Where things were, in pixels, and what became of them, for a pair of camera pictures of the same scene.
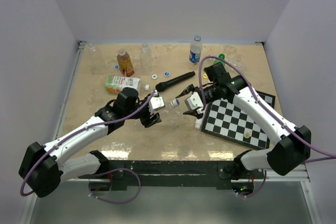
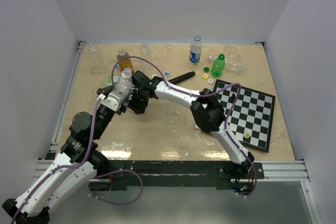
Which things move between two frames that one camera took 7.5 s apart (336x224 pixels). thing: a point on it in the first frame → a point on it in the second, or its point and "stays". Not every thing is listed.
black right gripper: [188, 89] → [133, 104]
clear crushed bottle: [174, 103] → [123, 86]
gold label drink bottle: [125, 63] stays
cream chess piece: [247, 135] stays
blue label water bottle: [196, 49] stays
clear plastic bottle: [146, 59] stays
